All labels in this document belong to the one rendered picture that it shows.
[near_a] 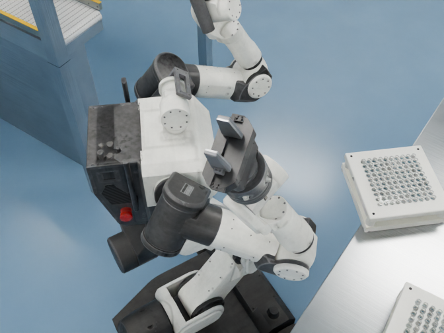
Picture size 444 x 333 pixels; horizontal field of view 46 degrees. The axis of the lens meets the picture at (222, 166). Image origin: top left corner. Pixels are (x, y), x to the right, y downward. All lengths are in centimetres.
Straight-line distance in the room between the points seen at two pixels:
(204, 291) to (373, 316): 75
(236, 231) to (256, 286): 109
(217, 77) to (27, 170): 170
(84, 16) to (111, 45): 131
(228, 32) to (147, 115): 34
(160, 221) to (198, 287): 93
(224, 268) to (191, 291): 18
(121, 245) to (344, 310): 63
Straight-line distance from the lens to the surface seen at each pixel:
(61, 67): 214
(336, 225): 263
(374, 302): 147
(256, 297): 219
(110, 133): 125
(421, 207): 158
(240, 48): 145
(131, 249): 150
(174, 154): 118
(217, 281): 195
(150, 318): 198
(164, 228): 111
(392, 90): 337
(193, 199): 109
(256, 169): 84
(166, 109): 113
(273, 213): 103
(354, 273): 150
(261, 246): 115
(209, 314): 201
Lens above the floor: 217
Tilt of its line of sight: 51 degrees down
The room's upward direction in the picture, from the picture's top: straight up
